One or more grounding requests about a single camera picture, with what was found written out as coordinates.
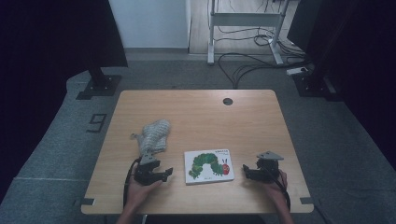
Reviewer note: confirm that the black stand base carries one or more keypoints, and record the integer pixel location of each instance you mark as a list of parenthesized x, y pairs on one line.
[(101, 86), (311, 85)]

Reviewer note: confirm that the white caterpillar picture book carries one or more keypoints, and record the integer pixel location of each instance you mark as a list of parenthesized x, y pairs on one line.
[(209, 166)]

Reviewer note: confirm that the white power strip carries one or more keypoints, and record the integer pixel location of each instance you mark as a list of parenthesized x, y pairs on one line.
[(295, 71)]

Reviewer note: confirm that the grey table leg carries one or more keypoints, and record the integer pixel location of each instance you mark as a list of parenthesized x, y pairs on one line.
[(144, 219)]

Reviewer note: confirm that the person's left hand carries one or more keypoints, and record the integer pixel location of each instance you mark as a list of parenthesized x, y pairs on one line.
[(138, 193)]

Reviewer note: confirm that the dark curtain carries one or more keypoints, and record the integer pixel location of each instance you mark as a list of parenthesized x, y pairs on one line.
[(358, 46), (46, 46)]

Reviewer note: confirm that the black table grommet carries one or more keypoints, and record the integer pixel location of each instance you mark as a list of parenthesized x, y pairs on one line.
[(228, 101)]

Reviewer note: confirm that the person's right hand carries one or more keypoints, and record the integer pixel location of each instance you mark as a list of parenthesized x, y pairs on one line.
[(275, 189)]

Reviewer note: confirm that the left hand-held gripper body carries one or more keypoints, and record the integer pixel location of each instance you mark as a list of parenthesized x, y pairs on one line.
[(146, 174)]

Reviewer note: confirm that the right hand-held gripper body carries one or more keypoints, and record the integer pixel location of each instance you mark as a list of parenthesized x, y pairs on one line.
[(267, 171)]

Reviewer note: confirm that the white metal desk frame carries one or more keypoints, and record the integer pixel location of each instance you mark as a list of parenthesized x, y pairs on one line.
[(243, 19)]

